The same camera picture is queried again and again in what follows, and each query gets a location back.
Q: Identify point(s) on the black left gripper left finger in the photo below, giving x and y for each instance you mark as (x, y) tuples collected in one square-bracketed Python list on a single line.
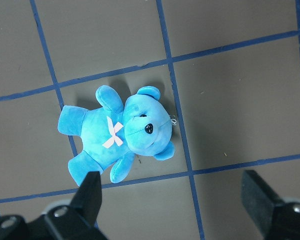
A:
[(88, 199)]

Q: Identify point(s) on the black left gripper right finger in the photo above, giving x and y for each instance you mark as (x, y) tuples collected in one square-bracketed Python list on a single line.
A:
[(260, 201)]

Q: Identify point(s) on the blue teddy bear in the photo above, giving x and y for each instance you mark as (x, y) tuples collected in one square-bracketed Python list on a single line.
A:
[(115, 133)]

